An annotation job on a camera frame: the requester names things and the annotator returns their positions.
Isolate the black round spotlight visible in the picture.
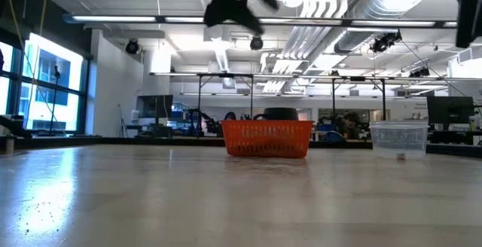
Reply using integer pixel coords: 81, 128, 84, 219
249, 35, 264, 51
124, 38, 141, 56

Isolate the black computer monitor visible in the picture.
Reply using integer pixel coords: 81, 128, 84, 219
136, 94, 175, 119
426, 96, 476, 126

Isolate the black round background object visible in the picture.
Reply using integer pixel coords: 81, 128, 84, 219
252, 107, 300, 122

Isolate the overhead LED light bar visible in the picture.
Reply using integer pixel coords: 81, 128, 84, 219
63, 12, 459, 30

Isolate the orange slotted plastic basket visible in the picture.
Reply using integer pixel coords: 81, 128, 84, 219
221, 120, 315, 160

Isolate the clear plastic container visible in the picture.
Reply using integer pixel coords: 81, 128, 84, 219
368, 120, 431, 162

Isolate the person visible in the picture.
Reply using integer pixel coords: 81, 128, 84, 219
338, 111, 365, 139

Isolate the blue chair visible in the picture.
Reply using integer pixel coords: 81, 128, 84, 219
324, 130, 346, 142

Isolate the large window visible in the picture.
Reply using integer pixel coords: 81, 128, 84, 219
0, 32, 90, 133

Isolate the black thin floor stand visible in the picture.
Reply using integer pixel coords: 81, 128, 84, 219
50, 65, 62, 137

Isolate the black angled background object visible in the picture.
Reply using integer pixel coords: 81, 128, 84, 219
0, 114, 34, 139

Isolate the small grey cup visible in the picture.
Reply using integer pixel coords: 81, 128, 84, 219
4, 135, 16, 155

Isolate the black background rig frame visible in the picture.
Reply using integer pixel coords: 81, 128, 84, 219
149, 72, 389, 122

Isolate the black ceiling-mounted camera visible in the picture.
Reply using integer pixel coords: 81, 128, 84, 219
369, 30, 403, 54

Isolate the silver ventilation duct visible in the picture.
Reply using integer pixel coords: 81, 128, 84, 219
333, 0, 447, 54

